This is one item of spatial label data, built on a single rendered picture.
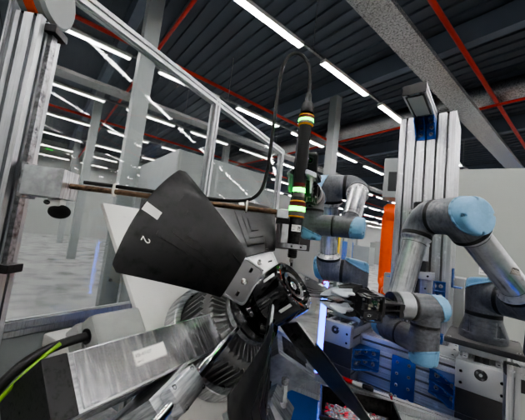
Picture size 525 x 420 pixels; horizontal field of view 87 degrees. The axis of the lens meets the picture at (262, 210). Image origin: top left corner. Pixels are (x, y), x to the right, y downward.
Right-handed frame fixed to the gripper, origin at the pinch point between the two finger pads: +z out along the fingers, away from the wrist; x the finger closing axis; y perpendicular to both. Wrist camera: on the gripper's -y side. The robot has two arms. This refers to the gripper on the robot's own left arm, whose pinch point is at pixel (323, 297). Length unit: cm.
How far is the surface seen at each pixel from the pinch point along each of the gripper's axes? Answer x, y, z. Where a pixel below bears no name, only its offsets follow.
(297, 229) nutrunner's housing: -18.4, 4.0, 10.7
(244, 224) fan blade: -17.6, -4.6, 24.1
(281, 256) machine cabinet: 55, -390, -71
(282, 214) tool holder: -21.8, 3.3, 15.0
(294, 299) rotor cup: -5.0, 19.3, 13.8
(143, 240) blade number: -15, 26, 43
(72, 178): -25, 0, 68
